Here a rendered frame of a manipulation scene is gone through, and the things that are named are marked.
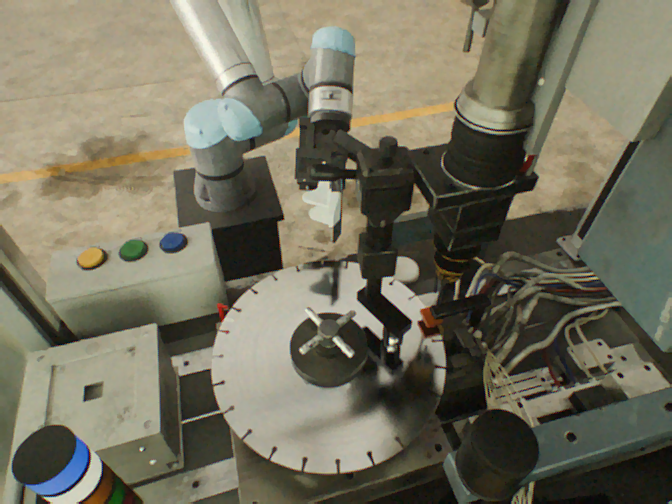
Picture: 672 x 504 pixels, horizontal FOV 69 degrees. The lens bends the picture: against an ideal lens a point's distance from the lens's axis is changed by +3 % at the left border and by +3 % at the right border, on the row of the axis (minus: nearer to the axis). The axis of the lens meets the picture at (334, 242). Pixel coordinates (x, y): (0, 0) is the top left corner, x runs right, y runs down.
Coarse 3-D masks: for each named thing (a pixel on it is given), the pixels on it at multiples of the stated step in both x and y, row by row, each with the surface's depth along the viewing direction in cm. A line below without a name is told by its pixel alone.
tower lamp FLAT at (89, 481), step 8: (96, 456) 43; (88, 464) 41; (96, 464) 42; (88, 472) 41; (96, 472) 42; (80, 480) 40; (88, 480) 41; (96, 480) 42; (72, 488) 39; (80, 488) 40; (88, 488) 41; (96, 488) 42; (56, 496) 39; (64, 496) 40; (72, 496) 40; (80, 496) 41; (88, 496) 42
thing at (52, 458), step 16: (48, 432) 39; (64, 432) 39; (32, 448) 38; (48, 448) 38; (64, 448) 38; (80, 448) 40; (16, 464) 38; (32, 464) 38; (48, 464) 38; (64, 464) 38; (80, 464) 39; (16, 480) 37; (32, 480) 37; (48, 480) 37; (64, 480) 38; (48, 496) 39
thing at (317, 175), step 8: (312, 168) 53; (320, 168) 53; (328, 168) 53; (336, 168) 53; (312, 176) 53; (320, 176) 53; (328, 176) 53; (336, 176) 53; (344, 176) 54; (352, 176) 54
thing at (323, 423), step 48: (288, 288) 75; (336, 288) 75; (384, 288) 75; (240, 336) 69; (288, 336) 69; (432, 336) 69; (240, 384) 64; (288, 384) 64; (384, 384) 64; (432, 384) 64; (240, 432) 60; (288, 432) 60; (336, 432) 60; (384, 432) 60
